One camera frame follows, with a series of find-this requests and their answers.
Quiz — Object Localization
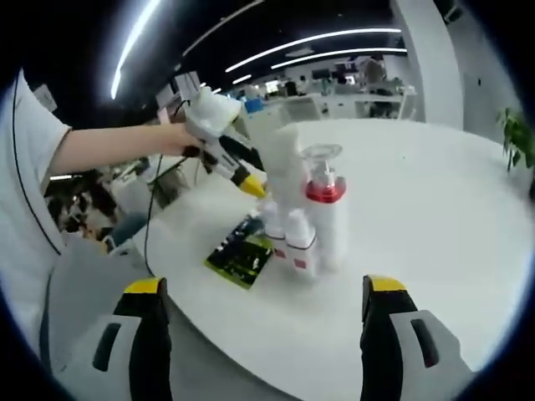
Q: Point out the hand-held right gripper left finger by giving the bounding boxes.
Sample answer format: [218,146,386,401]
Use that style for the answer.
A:
[61,275,174,401]

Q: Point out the long ceiling light strip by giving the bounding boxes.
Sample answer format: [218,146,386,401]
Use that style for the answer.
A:
[110,0,163,100]

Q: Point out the black cable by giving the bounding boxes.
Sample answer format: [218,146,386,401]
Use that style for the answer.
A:
[11,79,191,275]

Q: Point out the green potted plant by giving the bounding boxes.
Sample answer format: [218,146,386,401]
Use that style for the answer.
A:
[496,106,535,171]

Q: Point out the green skincare sachet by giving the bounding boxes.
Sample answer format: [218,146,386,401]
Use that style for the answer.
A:
[203,216,276,292]

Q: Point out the person's left hand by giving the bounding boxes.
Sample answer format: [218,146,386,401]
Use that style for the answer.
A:
[164,122,202,156]

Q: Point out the blue office chair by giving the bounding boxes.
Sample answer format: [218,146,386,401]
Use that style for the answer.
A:
[109,211,148,248]

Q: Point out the grey skincare tube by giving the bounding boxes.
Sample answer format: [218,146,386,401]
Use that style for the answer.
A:
[264,124,311,221]

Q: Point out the white pump bottle red collar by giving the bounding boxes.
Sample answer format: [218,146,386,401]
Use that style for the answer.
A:
[299,143,351,273]

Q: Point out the white diffuser panel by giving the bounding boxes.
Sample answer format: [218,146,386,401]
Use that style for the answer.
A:
[174,70,202,102]

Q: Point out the row of white office desks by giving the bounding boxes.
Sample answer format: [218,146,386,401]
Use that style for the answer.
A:
[233,85,419,123]

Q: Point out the small white red-label bottle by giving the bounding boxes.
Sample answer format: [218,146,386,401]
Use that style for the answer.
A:
[261,200,290,261]
[283,207,319,278]

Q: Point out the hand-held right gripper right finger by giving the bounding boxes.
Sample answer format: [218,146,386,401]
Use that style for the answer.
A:
[359,273,477,401]

